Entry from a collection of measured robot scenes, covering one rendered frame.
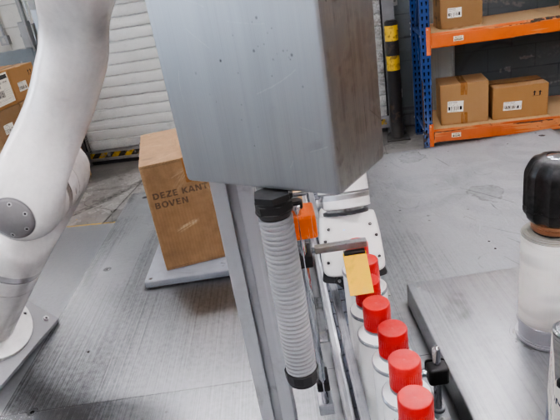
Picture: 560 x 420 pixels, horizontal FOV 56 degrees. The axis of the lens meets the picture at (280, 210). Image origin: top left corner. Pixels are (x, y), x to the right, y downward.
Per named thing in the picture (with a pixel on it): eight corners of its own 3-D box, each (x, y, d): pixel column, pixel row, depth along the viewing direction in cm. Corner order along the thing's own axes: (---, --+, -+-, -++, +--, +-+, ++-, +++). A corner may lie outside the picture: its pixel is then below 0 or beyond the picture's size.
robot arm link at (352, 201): (316, 197, 82) (318, 216, 82) (372, 189, 82) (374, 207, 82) (313, 195, 90) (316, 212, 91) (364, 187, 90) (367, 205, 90)
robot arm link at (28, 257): (-42, 264, 91) (-2, 157, 80) (8, 212, 107) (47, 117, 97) (26, 294, 94) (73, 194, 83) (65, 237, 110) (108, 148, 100)
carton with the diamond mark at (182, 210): (262, 247, 130) (243, 144, 119) (167, 271, 127) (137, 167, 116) (242, 204, 157) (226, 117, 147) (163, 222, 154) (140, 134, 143)
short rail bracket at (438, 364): (451, 416, 77) (450, 352, 72) (431, 419, 77) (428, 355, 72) (444, 400, 80) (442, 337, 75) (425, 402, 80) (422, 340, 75)
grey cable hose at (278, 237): (322, 389, 52) (292, 197, 44) (287, 394, 52) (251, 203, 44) (318, 365, 55) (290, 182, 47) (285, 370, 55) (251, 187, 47)
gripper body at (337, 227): (315, 211, 83) (325, 280, 83) (379, 202, 82) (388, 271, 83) (312, 207, 90) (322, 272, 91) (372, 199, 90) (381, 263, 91)
